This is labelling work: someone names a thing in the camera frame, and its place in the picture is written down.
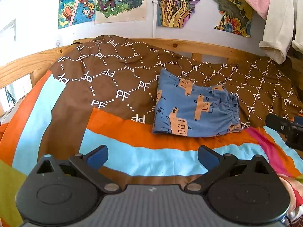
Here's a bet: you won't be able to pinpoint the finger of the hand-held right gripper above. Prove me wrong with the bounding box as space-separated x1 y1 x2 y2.
265 113 303 150

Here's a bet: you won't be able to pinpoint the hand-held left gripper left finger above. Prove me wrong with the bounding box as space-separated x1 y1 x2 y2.
35 145 123 193

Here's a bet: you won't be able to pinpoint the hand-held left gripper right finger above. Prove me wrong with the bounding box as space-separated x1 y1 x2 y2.
185 145 277 193

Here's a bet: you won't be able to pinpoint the blue printed pants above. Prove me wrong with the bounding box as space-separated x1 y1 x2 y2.
151 68 242 138

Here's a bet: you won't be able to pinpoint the pink red cloth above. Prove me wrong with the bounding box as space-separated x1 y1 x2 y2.
276 173 303 227

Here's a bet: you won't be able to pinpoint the brown printed striped blanket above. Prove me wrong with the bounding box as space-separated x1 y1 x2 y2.
0 34 303 227

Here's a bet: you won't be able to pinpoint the cream hanging garment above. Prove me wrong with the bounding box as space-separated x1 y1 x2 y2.
259 0 303 65

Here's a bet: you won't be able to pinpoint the wooden bed frame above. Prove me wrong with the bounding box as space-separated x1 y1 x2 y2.
0 38 303 114

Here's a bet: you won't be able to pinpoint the torn colourful wall poster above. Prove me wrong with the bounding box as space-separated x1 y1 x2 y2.
211 0 254 38

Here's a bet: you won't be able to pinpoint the yellow plants wall poster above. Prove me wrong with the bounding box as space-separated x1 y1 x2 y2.
157 0 213 29

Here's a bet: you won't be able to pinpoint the cartoon girl wall poster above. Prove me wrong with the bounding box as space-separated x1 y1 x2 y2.
58 0 98 30

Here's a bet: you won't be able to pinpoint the green cartoon figure wall poster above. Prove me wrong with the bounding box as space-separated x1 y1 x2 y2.
94 0 148 25

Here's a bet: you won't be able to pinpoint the white wall pipe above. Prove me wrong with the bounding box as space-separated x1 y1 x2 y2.
152 0 159 39

